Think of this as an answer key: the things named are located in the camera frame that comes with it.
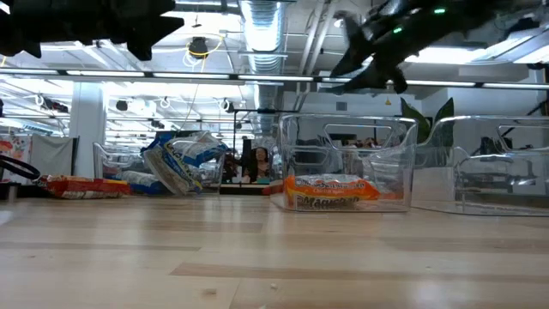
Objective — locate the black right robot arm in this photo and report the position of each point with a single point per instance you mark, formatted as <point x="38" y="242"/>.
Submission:
<point x="472" y="17"/>

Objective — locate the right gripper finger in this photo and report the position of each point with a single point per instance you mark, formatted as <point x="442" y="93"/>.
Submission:
<point x="358" y="36"/>
<point x="360" y="73"/>

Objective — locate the black table edge rail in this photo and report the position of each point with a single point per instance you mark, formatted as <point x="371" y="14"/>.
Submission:
<point x="244" y="191"/>

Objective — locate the black ceiling device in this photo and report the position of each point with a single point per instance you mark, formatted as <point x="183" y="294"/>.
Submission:
<point x="198" y="46"/>

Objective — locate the colourful poster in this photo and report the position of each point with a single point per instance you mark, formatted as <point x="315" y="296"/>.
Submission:
<point x="15" y="148"/>

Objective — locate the person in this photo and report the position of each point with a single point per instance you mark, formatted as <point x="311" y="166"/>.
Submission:
<point x="259" y="165"/>

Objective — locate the ceiling light fixture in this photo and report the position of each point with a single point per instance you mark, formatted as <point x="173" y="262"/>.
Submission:
<point x="450" y="56"/>

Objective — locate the overhead light bar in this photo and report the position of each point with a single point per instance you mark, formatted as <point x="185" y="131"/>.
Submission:
<point x="274" y="78"/>

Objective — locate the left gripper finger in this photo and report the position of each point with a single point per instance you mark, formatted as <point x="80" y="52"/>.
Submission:
<point x="146" y="21"/>

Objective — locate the silver ventilation duct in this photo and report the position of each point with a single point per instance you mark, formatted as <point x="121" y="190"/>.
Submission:
<point x="262" y="34"/>

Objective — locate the green plant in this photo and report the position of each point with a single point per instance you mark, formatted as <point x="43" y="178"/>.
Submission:
<point x="412" y="116"/>

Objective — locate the orange Maruchan noodle pack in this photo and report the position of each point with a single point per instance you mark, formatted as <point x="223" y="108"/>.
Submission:
<point x="330" y="193"/>

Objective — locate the black dome camera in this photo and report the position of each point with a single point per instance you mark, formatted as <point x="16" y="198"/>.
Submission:
<point x="122" y="105"/>

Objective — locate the white partition board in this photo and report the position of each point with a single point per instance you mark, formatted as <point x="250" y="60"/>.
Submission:
<point x="51" y="154"/>

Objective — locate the white column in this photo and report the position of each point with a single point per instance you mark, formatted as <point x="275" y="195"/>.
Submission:
<point x="88" y="129"/>

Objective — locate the clear plastic bin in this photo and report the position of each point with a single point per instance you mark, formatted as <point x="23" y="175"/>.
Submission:
<point x="386" y="146"/>
<point x="214" y="171"/>
<point x="472" y="141"/>

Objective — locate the black pipe stand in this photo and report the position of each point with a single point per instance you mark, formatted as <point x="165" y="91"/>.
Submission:
<point x="266" y="111"/>

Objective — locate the blue Maruchan noodle pack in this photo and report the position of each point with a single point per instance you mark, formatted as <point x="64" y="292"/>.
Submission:
<point x="201" y="150"/>
<point x="171" y="171"/>
<point x="141" y="180"/>

